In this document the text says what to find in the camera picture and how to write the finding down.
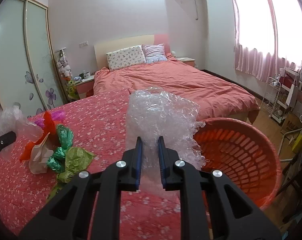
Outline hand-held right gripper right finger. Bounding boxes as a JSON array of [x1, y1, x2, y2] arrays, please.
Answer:
[[158, 136, 281, 240]]

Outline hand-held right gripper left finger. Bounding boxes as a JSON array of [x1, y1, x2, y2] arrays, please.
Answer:
[[18, 136, 143, 240]]

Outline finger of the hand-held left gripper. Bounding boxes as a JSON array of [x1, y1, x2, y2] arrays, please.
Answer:
[[0, 132, 17, 158]]

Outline clear plastic bag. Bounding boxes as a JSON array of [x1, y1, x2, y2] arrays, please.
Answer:
[[0, 106, 43, 160]]

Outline beige paper tissue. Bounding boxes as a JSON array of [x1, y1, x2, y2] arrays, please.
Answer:
[[28, 136, 54, 174]]

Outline clear bubble wrap sheet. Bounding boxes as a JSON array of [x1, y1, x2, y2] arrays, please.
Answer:
[[126, 86, 206, 193]]

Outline orange plastic basket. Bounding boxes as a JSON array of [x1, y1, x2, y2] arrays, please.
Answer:
[[192, 117, 283, 210]]

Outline orange-red plastic bag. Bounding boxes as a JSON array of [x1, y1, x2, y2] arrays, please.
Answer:
[[20, 111, 60, 162]]

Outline red floral quilt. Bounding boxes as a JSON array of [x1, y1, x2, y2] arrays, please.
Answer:
[[0, 89, 209, 240]]

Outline green foil wrapper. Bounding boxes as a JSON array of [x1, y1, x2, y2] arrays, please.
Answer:
[[56, 125, 74, 147], [46, 147, 66, 172]]

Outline light green plastic bag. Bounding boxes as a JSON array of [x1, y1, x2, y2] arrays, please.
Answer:
[[47, 147, 95, 200]]

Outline magenta plastic bag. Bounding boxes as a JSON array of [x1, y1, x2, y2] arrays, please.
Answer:
[[33, 110, 66, 128]]

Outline pink duvet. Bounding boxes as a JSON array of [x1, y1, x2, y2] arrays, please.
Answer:
[[93, 55, 260, 123]]

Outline green plush toy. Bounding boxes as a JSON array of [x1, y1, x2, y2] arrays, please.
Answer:
[[66, 79, 79, 100]]

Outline pink white nightstand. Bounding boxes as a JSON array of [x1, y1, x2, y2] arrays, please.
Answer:
[[75, 75, 95, 99]]

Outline flower-print sliding wardrobe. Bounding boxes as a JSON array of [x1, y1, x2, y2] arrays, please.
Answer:
[[0, 0, 69, 120]]

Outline wooden nightstand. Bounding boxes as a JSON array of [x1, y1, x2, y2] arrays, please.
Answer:
[[176, 57, 196, 67]]

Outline clear tube of plush toys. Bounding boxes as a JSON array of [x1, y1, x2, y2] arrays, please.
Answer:
[[55, 47, 73, 80]]

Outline white floral pillow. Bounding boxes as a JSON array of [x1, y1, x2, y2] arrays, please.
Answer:
[[106, 45, 147, 72]]

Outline pink striped pillow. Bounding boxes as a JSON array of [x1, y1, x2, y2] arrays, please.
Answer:
[[142, 44, 168, 63]]

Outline beige bed headboard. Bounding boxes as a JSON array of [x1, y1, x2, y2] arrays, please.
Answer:
[[94, 34, 171, 70]]

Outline pink curtain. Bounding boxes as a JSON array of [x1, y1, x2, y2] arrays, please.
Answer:
[[227, 0, 302, 83]]

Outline cardboard box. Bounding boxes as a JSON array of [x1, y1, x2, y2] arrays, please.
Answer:
[[281, 112, 302, 135]]

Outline white shelf cart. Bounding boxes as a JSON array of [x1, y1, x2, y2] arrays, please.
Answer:
[[271, 67, 302, 127]]

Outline white wire rack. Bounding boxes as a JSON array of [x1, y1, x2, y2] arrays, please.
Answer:
[[260, 76, 281, 118]]

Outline white pipe duct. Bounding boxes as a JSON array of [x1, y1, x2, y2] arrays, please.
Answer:
[[193, 0, 206, 20]]

